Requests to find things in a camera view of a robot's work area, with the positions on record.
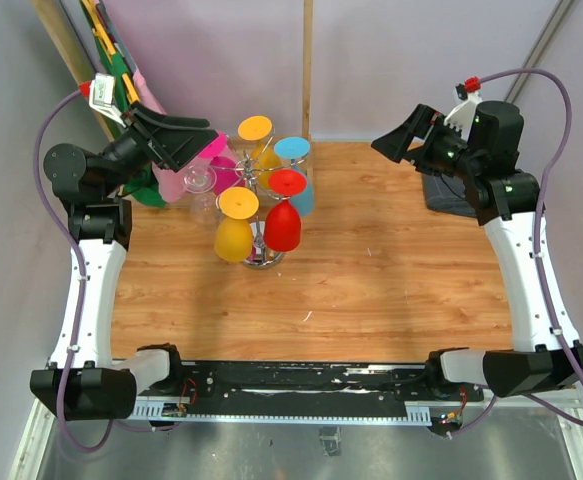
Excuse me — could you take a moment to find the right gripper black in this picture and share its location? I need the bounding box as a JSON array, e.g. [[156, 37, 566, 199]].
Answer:
[[372, 104, 483, 181]]

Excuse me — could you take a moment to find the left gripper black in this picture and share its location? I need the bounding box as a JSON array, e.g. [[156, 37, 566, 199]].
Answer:
[[98, 101, 217, 197]]

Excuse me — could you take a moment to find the clear wine glass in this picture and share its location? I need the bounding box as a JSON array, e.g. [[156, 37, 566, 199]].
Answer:
[[183, 164, 221, 230]]

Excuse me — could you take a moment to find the pink plastic wine glass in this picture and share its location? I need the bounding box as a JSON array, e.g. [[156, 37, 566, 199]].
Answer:
[[199, 131, 245, 195]]

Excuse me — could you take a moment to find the yellow wine glass back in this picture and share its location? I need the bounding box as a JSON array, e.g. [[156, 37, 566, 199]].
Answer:
[[238, 115, 282, 178]]

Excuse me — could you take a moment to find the yellow wine glass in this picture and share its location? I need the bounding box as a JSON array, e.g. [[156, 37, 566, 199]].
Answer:
[[238, 115, 282, 178], [214, 187, 259, 263]]

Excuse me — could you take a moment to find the blue plastic wine glass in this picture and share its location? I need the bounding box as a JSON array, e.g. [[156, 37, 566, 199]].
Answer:
[[274, 136, 315, 217]]

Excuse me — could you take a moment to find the red plastic wine glass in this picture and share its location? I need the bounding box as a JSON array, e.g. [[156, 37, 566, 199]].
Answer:
[[264, 169, 307, 252]]

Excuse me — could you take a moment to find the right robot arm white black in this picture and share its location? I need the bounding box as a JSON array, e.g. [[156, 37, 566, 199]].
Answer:
[[371, 101, 583, 400]]

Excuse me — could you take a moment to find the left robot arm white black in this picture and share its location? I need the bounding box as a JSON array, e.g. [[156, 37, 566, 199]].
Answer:
[[29, 102, 218, 421]]

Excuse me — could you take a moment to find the chrome wine glass rack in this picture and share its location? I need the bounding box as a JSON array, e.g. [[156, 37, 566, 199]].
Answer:
[[215, 132, 312, 270]]

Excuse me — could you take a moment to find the pink shirt on hanger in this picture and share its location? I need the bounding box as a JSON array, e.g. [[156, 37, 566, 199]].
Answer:
[[132, 70, 186, 204]]

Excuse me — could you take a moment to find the dark grey folded cloth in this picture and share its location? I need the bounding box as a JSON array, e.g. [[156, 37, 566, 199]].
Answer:
[[422, 175, 476, 218]]

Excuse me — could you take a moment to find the yellow clothes hanger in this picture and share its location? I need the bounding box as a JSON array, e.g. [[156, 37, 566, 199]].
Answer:
[[80, 0, 140, 111]]

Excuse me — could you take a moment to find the wooden clothes stand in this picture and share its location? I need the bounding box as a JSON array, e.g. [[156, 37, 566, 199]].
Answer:
[[29, 0, 317, 207]]

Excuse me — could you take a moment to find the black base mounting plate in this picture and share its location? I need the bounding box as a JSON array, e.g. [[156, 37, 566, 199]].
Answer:
[[125, 359, 486, 420]]

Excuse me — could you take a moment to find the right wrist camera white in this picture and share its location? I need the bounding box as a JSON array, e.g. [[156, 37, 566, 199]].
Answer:
[[444, 78, 482, 140]]

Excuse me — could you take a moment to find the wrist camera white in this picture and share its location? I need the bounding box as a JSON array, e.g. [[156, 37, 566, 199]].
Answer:
[[88, 73, 126, 129], [444, 78, 482, 140]]

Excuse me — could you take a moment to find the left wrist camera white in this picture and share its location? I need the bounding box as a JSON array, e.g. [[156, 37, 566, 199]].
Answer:
[[88, 73, 126, 129]]

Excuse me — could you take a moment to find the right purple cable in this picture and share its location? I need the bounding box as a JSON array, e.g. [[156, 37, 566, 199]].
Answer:
[[450, 68, 583, 441]]

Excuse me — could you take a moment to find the purple cable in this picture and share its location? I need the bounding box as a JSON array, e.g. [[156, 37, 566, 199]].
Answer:
[[35, 82, 182, 456], [450, 68, 583, 441]]

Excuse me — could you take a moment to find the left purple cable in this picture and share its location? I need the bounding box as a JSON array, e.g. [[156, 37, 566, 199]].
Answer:
[[35, 82, 182, 456]]

